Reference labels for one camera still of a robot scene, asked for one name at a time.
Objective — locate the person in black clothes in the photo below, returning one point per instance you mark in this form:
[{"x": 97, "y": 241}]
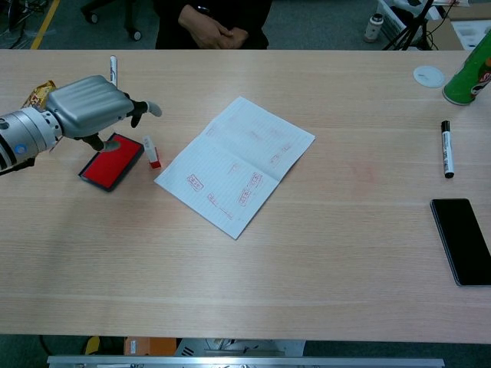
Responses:
[{"x": 169, "y": 23}]

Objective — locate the open lined notebook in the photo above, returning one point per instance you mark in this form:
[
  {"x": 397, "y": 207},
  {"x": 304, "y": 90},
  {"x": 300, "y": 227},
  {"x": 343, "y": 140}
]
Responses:
[{"x": 238, "y": 153}]

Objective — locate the orange box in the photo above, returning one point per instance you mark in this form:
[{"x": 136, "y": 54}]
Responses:
[{"x": 153, "y": 347}]

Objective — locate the person left hand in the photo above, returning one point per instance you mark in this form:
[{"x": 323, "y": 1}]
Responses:
[{"x": 238, "y": 38}]

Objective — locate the green chips can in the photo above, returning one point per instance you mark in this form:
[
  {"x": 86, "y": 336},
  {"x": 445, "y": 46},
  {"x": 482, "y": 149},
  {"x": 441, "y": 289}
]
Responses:
[{"x": 468, "y": 76}]

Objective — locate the person right hand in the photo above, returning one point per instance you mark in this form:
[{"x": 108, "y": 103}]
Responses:
[{"x": 201, "y": 27}]

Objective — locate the black office chair base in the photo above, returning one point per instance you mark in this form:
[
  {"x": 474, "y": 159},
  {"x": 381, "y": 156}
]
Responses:
[{"x": 135, "y": 35}]

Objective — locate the black whiteboard marker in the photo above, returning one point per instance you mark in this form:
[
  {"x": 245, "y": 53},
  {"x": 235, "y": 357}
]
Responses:
[{"x": 447, "y": 149}]

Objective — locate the red ink pad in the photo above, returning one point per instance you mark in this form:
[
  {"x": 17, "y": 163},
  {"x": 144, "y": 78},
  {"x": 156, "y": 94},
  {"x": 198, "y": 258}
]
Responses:
[{"x": 111, "y": 166}]

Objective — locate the white round grommet cover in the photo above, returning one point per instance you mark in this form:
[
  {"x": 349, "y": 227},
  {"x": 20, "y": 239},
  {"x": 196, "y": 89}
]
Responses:
[{"x": 429, "y": 76}]

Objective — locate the black tripod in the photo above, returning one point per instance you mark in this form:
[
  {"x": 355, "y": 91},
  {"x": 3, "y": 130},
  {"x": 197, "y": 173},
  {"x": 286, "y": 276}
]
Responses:
[{"x": 421, "y": 19}]

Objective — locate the small white red stamp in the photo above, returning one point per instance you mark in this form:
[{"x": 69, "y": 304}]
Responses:
[{"x": 152, "y": 153}]

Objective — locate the golden snack packet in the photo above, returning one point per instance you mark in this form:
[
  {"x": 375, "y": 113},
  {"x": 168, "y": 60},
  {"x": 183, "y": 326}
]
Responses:
[{"x": 38, "y": 96}]

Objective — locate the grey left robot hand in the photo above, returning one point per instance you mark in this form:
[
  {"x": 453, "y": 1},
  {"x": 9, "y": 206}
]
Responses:
[{"x": 88, "y": 105}]

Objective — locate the white robot base unit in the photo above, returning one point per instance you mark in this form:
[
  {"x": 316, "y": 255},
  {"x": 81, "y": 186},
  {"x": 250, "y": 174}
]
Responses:
[{"x": 238, "y": 347}]

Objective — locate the black smartphone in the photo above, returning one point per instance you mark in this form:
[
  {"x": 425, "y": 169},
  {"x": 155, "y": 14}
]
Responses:
[{"x": 460, "y": 241}]

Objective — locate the aluminium rail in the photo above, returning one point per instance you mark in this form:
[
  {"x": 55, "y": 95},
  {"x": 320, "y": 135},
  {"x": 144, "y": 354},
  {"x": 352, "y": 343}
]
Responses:
[{"x": 245, "y": 362}]

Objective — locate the red whiteboard marker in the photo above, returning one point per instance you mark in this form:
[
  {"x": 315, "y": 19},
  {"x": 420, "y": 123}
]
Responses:
[{"x": 113, "y": 67}]

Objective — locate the white plastic basket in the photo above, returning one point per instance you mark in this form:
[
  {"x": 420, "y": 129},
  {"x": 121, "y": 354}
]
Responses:
[{"x": 395, "y": 19}]

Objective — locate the cardboard box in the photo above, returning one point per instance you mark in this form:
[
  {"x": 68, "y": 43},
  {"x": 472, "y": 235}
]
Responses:
[{"x": 445, "y": 34}]

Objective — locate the white bottle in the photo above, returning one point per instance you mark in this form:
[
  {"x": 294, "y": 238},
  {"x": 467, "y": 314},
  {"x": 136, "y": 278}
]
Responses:
[{"x": 373, "y": 28}]

